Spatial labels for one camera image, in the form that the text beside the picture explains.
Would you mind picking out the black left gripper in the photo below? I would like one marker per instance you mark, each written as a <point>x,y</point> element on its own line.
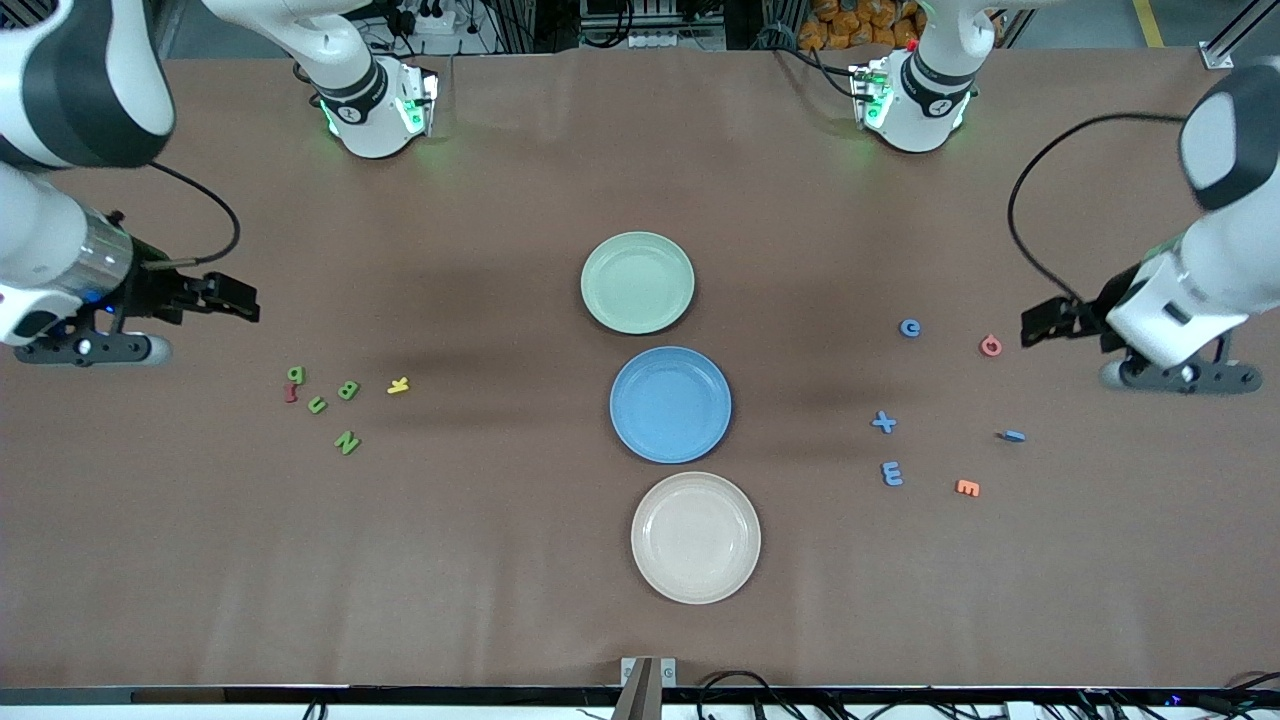
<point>1092,312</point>

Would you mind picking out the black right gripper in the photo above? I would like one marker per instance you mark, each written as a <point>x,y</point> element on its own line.
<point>157,290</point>

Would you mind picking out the blue letter c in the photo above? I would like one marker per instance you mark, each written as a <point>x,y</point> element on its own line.
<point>902,328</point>

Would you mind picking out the green letter B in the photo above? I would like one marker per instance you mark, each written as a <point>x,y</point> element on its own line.
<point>348,390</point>

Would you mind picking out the blue letter x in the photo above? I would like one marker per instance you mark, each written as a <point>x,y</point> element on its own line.
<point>884,422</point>

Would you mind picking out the blue letter E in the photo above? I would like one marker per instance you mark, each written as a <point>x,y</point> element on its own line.
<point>887,473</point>

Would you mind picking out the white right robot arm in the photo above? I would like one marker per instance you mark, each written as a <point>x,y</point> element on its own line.
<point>80,80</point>

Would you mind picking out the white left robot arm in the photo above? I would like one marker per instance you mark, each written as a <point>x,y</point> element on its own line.
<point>1230,250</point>

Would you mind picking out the orange letter E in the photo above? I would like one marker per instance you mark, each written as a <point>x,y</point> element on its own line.
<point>966,488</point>

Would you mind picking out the power strip with black plugs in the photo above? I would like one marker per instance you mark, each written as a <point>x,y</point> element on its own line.
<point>430,25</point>

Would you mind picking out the bag of orange fruit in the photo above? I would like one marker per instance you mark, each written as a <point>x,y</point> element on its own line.
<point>850,25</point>

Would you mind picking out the blue plate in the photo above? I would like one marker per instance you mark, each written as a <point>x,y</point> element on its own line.
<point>670,405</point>

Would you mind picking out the pale green plate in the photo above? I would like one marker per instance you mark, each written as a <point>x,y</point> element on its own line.
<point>638,283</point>

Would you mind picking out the beige plate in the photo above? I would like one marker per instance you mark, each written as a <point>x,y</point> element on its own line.
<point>696,538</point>

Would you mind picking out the white power strip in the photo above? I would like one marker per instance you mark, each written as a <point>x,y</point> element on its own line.
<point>660,40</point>

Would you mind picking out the aluminium frame post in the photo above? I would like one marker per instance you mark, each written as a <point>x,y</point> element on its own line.
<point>1216,57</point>

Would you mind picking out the black table edge rail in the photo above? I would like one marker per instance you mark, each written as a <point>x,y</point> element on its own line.
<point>300,696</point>

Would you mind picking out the grey metal camera bracket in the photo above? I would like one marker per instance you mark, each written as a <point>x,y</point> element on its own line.
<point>648,690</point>

